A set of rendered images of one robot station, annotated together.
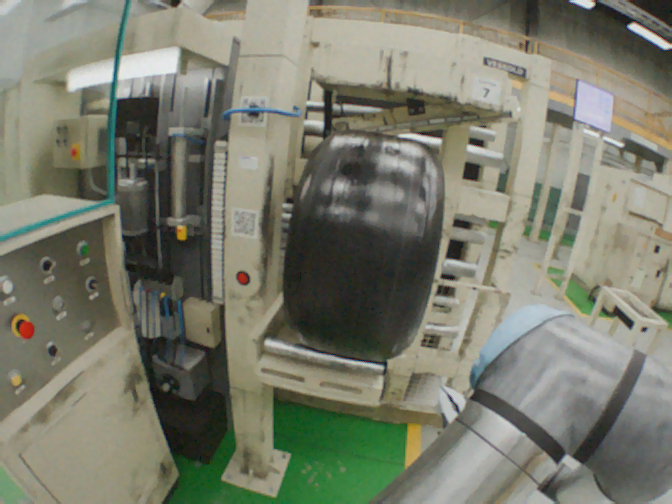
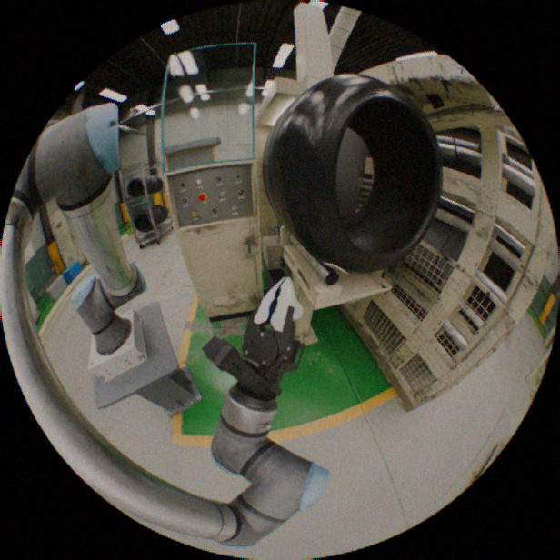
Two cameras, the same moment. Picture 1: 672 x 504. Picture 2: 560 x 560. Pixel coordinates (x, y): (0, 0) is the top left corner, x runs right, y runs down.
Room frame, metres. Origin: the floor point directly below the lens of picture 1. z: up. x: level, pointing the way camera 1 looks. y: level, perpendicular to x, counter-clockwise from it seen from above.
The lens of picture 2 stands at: (0.40, -0.46, 1.17)
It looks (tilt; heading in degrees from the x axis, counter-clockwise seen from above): 36 degrees down; 68
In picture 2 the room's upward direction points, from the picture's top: straight up
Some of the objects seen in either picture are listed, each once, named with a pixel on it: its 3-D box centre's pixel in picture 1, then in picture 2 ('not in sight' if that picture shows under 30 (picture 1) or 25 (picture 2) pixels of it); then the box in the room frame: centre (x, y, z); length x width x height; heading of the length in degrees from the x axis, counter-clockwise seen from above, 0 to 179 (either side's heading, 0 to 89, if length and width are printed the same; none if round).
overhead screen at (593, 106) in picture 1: (594, 106); not in sight; (3.39, -2.93, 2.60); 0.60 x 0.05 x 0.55; 80
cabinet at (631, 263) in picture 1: (633, 273); not in sight; (3.13, -4.25, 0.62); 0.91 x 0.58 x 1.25; 80
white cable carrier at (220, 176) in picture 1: (222, 226); not in sight; (0.84, 0.33, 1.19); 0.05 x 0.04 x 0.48; 173
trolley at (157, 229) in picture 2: not in sight; (149, 203); (-1.24, 3.96, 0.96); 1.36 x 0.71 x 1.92; 80
